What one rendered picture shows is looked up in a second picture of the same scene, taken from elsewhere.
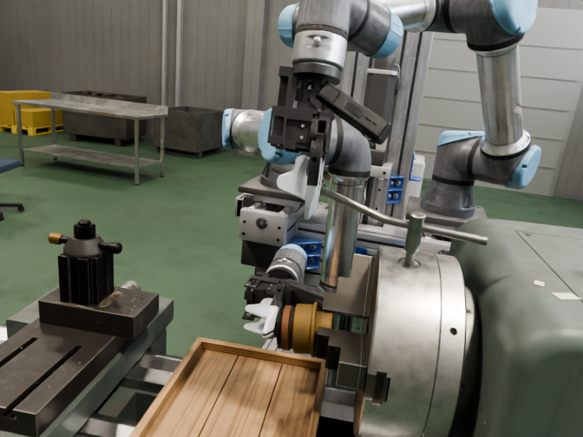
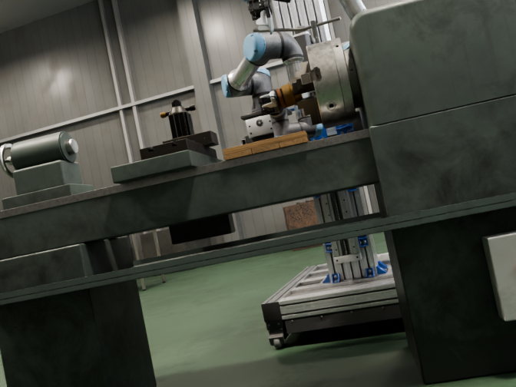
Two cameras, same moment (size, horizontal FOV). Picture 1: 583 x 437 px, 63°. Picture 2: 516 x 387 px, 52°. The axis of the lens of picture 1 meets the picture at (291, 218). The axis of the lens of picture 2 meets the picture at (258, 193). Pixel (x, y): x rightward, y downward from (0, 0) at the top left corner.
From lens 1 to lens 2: 1.55 m
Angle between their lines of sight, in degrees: 19
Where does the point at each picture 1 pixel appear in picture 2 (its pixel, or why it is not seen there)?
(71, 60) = not seen: hidden behind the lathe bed
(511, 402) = (355, 43)
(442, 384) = (339, 61)
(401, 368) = (322, 63)
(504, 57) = not seen: outside the picture
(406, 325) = (319, 51)
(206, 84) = not seen: hidden behind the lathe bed
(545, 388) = (362, 31)
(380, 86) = (302, 41)
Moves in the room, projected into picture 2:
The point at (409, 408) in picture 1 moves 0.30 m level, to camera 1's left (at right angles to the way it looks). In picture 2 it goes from (330, 77) to (246, 94)
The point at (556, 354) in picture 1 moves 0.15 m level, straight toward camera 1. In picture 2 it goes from (360, 18) to (340, 9)
